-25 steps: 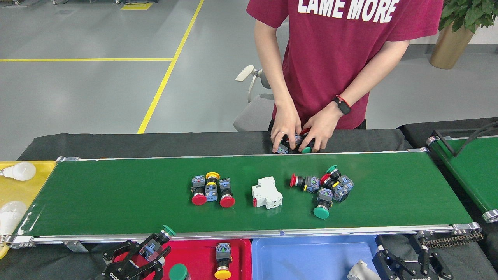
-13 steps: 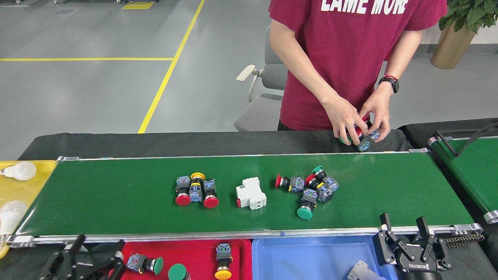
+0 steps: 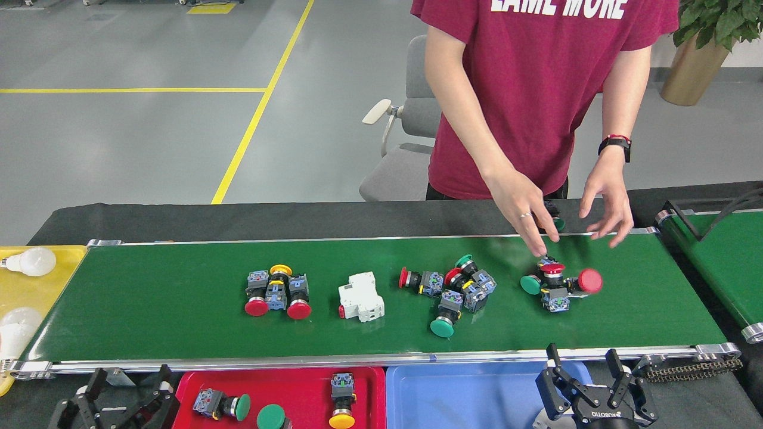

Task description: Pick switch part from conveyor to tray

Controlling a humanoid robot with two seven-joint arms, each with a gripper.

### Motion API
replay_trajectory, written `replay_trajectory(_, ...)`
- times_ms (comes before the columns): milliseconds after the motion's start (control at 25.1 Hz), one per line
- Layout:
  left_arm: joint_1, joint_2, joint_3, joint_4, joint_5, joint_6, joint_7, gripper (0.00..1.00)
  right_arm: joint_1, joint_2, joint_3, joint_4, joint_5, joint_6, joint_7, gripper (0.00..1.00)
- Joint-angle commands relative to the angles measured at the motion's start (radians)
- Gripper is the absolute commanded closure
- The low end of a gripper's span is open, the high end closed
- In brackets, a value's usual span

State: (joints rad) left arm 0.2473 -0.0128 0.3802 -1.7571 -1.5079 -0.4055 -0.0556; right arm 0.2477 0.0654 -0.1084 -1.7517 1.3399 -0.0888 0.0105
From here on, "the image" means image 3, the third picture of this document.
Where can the long green conveyor belt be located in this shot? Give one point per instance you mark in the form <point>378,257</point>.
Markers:
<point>179,322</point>

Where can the yellow plastic tray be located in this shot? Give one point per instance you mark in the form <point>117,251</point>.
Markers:
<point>36,292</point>

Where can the red plastic tray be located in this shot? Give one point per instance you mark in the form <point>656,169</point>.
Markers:
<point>304,405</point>

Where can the person's right forearm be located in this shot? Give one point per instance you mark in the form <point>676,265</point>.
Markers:
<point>471,125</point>

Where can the white circuit breaker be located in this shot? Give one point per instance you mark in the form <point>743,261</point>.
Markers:
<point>360,295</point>

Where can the person's left hand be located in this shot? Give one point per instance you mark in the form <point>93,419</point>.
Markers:
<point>611,190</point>

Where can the black smartwatch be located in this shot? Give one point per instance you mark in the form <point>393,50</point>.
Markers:
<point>614,146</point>

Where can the yellow push button switch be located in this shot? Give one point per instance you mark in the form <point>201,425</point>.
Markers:
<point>276,296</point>
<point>343,387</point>

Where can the person in red shirt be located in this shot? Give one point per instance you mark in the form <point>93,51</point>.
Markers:
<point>524,89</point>

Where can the grey office chair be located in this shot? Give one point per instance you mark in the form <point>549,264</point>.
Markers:
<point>396,173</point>

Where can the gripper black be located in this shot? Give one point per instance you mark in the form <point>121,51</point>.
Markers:
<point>605,417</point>

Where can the white light bulb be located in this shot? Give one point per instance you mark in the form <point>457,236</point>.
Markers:
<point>36,261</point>
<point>16,336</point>

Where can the person's right hand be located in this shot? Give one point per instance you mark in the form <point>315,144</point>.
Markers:
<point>521,202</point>

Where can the short green conveyor belt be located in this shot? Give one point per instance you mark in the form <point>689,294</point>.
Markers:
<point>727,262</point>

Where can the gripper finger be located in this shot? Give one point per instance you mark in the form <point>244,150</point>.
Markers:
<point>158,411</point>
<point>74,411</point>

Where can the person's left forearm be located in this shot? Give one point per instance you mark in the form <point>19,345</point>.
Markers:
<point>623,95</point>

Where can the potted green plant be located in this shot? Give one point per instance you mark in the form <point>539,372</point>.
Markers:
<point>691,65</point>

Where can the blue plastic tray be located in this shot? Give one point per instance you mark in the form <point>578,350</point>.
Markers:
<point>465,399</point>

